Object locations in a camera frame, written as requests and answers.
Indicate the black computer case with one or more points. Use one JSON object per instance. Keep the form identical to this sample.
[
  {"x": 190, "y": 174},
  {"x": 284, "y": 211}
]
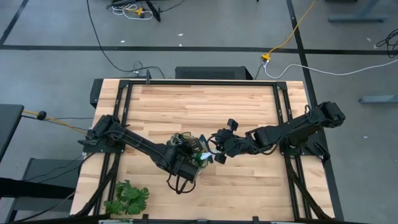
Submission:
[{"x": 213, "y": 73}]

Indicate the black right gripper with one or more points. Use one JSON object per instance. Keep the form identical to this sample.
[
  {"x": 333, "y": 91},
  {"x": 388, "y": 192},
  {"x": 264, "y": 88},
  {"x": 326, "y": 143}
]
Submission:
[{"x": 231, "y": 143}]

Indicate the beige green gardening bag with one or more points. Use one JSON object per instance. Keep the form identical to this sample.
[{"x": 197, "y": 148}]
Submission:
[{"x": 202, "y": 139}]

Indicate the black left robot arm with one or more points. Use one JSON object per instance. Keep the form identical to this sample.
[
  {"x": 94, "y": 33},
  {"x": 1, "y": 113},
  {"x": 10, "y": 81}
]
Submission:
[{"x": 140, "y": 144}]

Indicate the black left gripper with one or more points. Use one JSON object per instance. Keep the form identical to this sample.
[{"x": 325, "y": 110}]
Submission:
[{"x": 186, "y": 166}]

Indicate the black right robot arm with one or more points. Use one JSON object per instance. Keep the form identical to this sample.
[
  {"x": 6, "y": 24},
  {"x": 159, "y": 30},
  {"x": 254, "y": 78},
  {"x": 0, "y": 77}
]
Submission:
[{"x": 295, "y": 132}]

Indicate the black tripod leg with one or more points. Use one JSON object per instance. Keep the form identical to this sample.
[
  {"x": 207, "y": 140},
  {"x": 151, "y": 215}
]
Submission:
[{"x": 154, "y": 11}]

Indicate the black aluminium table frame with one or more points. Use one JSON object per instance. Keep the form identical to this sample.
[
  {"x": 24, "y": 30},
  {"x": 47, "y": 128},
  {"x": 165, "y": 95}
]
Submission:
[{"x": 202, "y": 83}]

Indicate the grey metal stand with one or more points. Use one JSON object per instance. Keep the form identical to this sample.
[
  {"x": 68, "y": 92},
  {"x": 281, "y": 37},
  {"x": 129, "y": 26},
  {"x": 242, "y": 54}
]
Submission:
[{"x": 53, "y": 169}]

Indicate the black side table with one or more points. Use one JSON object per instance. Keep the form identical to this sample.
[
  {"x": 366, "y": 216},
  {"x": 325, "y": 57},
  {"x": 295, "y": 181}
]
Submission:
[{"x": 9, "y": 124}]

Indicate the green spray bottle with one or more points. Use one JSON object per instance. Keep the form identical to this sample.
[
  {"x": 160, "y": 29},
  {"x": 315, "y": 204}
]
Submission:
[{"x": 205, "y": 156}]

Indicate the green artificial plant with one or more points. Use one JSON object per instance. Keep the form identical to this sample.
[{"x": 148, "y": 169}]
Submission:
[{"x": 129, "y": 197}]

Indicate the grey desk foot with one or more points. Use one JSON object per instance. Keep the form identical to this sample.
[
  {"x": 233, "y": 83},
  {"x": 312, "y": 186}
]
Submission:
[
  {"x": 357, "y": 18},
  {"x": 379, "y": 99}
]

